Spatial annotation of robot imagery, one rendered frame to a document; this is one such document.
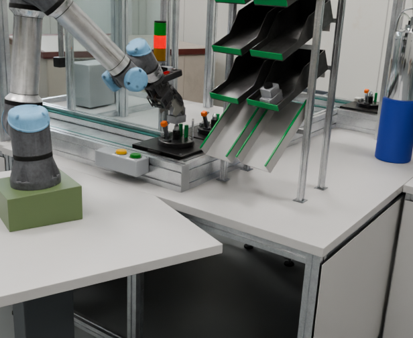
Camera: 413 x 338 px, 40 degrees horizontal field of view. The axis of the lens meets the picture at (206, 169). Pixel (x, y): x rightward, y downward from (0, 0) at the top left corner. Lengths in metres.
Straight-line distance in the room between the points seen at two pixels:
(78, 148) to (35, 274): 0.92
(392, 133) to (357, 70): 3.11
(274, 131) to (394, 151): 0.77
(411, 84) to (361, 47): 3.09
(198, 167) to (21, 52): 0.72
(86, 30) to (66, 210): 0.54
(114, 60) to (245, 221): 0.64
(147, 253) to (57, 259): 0.24
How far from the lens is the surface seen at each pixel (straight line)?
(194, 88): 6.98
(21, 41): 1.84
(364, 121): 3.07
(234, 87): 2.00
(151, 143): 2.19
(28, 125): 1.71
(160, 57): 2.32
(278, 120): 1.97
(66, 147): 2.37
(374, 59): 5.48
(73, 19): 1.74
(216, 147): 2.00
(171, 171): 2.00
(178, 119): 2.14
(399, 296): 2.49
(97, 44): 1.76
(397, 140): 2.56
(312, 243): 1.69
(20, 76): 1.85
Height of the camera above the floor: 1.56
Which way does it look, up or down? 18 degrees down
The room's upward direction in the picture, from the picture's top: 3 degrees clockwise
